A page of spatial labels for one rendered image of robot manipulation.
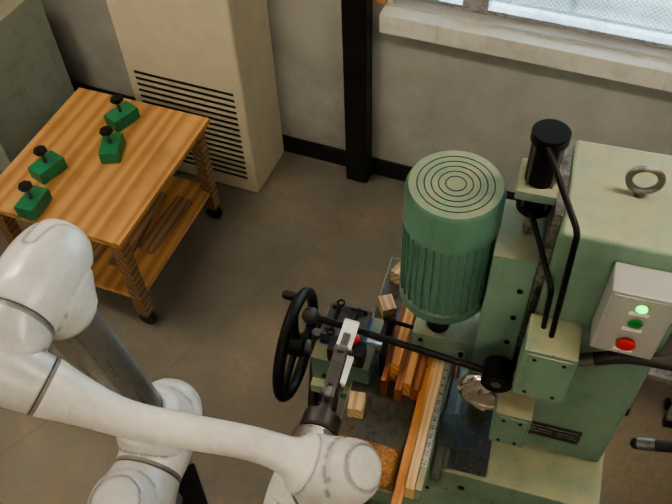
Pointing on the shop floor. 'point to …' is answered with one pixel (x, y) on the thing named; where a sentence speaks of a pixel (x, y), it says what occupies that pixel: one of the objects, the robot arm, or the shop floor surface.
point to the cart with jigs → (114, 185)
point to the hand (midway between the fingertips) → (348, 343)
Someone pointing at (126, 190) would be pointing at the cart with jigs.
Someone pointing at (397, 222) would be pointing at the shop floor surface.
